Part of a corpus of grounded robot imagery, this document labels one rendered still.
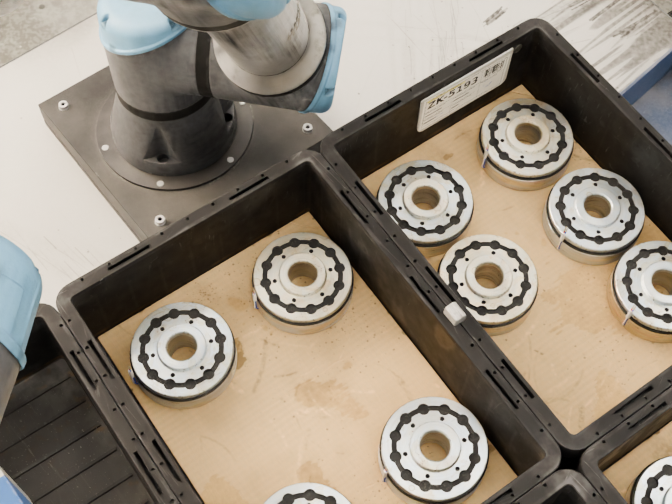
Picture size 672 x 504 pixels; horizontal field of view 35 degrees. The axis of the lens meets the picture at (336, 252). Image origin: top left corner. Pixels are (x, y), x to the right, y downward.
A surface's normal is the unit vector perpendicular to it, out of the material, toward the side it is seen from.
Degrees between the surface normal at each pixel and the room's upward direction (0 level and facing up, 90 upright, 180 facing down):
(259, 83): 71
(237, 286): 0
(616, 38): 0
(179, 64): 64
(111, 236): 0
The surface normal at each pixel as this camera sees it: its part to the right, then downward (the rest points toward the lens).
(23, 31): 0.02, -0.46
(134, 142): -0.52, 0.53
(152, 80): -0.17, 0.86
